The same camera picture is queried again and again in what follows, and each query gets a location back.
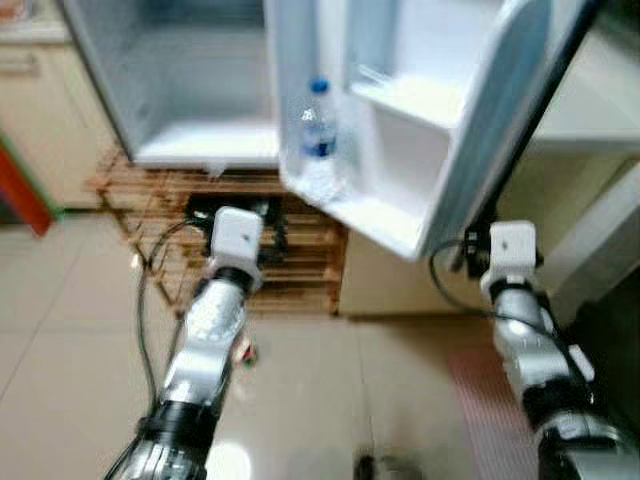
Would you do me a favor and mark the white lined fridge door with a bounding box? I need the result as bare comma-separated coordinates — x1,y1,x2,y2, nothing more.
262,0,609,263

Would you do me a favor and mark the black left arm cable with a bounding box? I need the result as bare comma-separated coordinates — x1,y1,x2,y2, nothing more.
105,218,216,480

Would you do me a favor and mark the red white small carton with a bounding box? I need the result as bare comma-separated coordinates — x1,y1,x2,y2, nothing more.
232,340,261,368

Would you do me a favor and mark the robot right leg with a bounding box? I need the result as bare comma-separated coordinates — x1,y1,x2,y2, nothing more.
353,455,423,480

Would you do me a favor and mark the clear water bottle blue label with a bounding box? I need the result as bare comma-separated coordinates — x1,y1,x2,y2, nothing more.
297,77,347,201

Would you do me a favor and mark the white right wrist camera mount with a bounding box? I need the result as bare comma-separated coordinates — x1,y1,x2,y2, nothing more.
480,221,543,299

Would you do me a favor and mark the pink floor mat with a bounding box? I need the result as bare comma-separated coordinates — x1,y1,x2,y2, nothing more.
445,345,541,480

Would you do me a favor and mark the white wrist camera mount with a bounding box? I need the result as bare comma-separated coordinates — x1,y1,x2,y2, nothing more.
480,221,543,299
208,206,265,291

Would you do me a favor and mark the wooden slatted rack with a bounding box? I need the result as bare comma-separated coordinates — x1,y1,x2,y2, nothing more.
88,150,349,319

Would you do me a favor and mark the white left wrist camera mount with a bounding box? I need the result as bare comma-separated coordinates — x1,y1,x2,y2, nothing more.
208,206,265,291

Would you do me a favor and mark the orange flat board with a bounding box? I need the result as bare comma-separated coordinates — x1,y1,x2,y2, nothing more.
0,150,51,238

